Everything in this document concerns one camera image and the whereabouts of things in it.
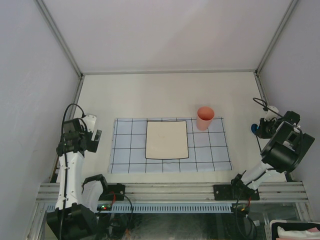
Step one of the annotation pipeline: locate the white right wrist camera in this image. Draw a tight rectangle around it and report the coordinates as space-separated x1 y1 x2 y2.
263 106 279 121

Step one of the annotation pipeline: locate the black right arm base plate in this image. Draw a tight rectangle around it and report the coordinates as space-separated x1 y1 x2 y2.
213 184 260 201

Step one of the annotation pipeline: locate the white bin with cloths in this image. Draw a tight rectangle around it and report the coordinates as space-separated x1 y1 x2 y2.
270 220 320 240

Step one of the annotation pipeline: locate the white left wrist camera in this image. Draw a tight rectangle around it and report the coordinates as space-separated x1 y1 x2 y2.
82 114 97 133

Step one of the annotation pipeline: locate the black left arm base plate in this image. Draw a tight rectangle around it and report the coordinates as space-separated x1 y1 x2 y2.
99 183 126 201

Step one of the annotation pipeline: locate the pink plastic cup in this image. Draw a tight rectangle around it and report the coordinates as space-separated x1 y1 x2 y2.
196 106 215 131

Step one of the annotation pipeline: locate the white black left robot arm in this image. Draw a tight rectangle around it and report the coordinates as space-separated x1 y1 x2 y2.
46 114 110 240

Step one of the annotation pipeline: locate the blue slotted cable duct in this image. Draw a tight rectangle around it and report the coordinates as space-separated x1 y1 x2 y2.
46 202 232 214

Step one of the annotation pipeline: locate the aluminium front rail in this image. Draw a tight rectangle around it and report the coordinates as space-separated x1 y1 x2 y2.
36 181 310 204

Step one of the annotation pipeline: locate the white square plate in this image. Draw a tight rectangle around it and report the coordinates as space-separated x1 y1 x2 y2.
145 120 189 160

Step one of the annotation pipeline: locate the blue metal spoon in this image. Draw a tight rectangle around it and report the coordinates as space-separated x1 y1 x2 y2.
250 123 259 135

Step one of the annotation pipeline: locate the light blue checked placemat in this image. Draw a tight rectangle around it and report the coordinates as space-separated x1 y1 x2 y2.
108 117 233 174

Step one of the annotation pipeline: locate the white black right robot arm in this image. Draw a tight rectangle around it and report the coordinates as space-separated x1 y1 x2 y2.
229 111 315 200

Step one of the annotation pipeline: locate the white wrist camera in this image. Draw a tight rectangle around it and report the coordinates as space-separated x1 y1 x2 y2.
82 114 97 133
263 106 279 121

